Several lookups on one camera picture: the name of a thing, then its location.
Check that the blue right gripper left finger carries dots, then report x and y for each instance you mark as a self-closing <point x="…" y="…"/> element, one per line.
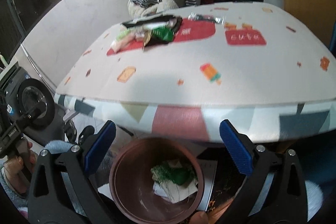
<point x="96" y="146"/>

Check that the beige knit cloth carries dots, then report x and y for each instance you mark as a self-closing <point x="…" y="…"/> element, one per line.
<point x="175" y="193"/>

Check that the brown round trash bin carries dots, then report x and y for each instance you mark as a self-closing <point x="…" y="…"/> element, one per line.
<point x="131" y="183"/>

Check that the white green paper cup stack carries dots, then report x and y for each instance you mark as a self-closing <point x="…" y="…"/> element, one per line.
<point x="122" y="40"/>

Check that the right hand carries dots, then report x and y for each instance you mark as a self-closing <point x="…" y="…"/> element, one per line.
<point x="201" y="217"/>

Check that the washing machine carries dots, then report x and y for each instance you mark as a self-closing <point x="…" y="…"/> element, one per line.
<point x="22" y="94"/>

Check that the printed table mat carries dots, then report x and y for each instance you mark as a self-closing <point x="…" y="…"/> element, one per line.
<point x="263" y="70"/>

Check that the light blue fleece right sleeve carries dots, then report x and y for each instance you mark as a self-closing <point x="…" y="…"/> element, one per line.
<point x="314" y="198"/>

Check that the green tinsel tassel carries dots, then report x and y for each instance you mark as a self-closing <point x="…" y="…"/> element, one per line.
<point x="173" y="171"/>

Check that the green snack bag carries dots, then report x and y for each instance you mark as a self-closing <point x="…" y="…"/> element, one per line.
<point x="157" y="36"/>

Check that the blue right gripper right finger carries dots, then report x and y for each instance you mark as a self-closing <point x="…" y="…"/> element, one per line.
<point x="239" y="147"/>

